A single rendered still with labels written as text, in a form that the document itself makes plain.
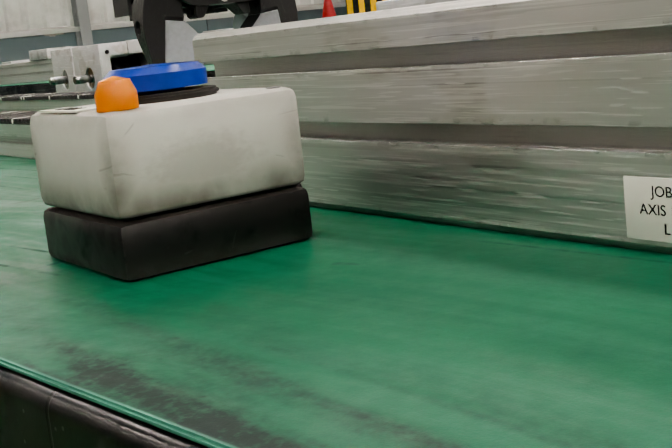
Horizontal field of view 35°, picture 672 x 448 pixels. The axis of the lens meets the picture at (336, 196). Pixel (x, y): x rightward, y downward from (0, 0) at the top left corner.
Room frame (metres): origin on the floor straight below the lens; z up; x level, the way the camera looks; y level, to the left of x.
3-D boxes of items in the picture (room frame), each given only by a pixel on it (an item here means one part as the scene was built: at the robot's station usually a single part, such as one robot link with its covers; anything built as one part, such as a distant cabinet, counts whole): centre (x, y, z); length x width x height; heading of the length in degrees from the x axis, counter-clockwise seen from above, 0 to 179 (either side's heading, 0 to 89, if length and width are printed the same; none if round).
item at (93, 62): (1.57, 0.31, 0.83); 0.11 x 0.10 x 0.10; 125
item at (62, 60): (1.68, 0.37, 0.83); 0.11 x 0.10 x 0.10; 121
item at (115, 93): (0.37, 0.07, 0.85); 0.02 x 0.02 x 0.01
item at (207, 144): (0.42, 0.06, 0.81); 0.10 x 0.08 x 0.06; 124
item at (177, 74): (0.42, 0.06, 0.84); 0.04 x 0.04 x 0.02
